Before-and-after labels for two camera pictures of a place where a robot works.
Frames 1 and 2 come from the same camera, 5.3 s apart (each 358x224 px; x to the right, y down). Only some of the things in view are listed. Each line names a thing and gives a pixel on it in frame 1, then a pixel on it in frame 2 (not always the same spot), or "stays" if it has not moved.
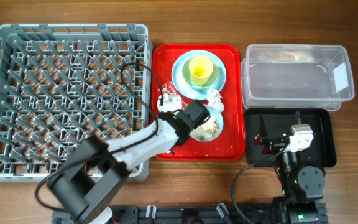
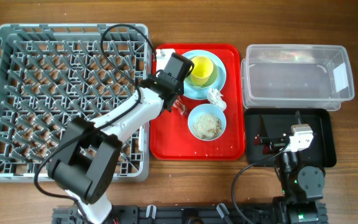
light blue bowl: (210, 129) stays
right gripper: (261, 137) stays
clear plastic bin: (296, 77) stays
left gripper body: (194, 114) to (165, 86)
